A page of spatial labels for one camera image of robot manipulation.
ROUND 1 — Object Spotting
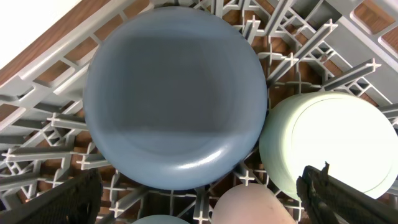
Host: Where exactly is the light blue bowl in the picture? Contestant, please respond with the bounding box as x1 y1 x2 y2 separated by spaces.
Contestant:
132 215 189 224

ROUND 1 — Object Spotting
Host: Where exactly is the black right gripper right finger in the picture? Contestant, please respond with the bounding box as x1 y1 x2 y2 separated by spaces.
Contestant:
296 163 397 224

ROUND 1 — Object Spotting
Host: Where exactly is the pink cup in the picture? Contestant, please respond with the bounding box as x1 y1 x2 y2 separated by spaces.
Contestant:
211 183 296 224

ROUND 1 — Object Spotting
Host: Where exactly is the dark blue plate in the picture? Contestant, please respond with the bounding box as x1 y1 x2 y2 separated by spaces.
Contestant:
83 7 267 190

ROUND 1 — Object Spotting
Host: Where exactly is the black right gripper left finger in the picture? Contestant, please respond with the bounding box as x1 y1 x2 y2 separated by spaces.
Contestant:
1 169 103 224

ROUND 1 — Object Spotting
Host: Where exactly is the mint green bowl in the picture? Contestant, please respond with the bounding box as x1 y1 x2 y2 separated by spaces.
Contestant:
259 91 397 199

